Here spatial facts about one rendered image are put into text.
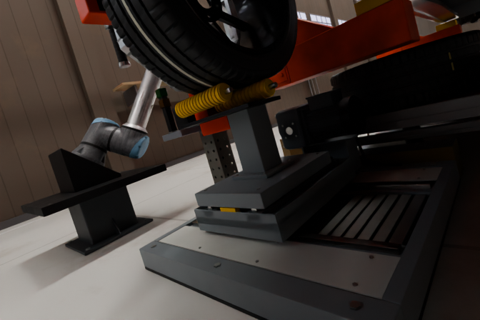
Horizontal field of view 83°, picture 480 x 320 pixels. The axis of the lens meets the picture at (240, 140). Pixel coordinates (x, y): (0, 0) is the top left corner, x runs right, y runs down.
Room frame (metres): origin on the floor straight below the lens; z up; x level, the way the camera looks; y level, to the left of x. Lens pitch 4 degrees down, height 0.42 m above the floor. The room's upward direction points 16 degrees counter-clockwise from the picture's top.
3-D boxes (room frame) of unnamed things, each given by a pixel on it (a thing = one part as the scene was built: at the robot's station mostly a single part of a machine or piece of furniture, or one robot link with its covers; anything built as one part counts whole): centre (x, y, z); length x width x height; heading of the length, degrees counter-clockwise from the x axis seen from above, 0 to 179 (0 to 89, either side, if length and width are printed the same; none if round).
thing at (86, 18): (0.82, 0.29, 0.85); 0.09 x 0.08 x 0.07; 134
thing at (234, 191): (0.93, -0.05, 0.32); 0.40 x 0.30 x 0.28; 134
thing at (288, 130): (1.11, -0.37, 0.26); 0.42 x 0.18 x 0.35; 44
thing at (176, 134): (1.41, 0.15, 0.44); 0.43 x 0.17 x 0.03; 134
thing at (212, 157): (1.43, 0.13, 0.21); 0.10 x 0.10 x 0.42; 44
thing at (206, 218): (0.96, -0.08, 0.13); 0.50 x 0.36 x 0.10; 134
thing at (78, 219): (1.53, 0.87, 0.15); 0.60 x 0.60 x 0.30; 46
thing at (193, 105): (0.89, 0.09, 0.51); 0.29 x 0.06 x 0.06; 44
